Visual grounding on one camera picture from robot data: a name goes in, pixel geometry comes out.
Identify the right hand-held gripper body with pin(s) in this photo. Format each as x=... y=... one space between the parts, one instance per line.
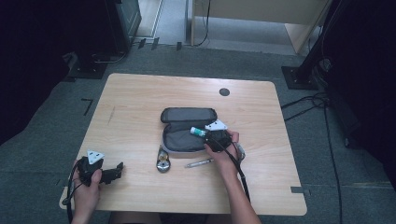
x=221 y=140

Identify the person's left hand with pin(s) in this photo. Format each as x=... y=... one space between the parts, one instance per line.
x=84 y=199

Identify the silver wristwatch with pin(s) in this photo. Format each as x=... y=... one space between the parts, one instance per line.
x=241 y=152

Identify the grey zip pencil case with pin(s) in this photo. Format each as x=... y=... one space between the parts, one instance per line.
x=182 y=137

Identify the black round table grommet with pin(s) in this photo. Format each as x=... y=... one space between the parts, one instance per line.
x=224 y=92

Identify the person's right hand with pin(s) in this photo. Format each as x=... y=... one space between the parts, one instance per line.
x=225 y=160

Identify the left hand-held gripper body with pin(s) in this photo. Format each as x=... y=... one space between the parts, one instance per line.
x=85 y=169

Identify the clear white pen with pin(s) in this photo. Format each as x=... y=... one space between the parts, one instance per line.
x=199 y=163

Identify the black slanted stand with base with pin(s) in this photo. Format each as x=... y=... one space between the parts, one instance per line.
x=300 y=77

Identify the black stand with flat base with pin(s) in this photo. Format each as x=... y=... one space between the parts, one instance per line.
x=88 y=67

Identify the black cabinet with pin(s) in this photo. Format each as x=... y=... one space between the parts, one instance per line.
x=123 y=25

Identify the white green glue stick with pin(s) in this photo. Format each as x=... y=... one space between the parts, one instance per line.
x=198 y=131

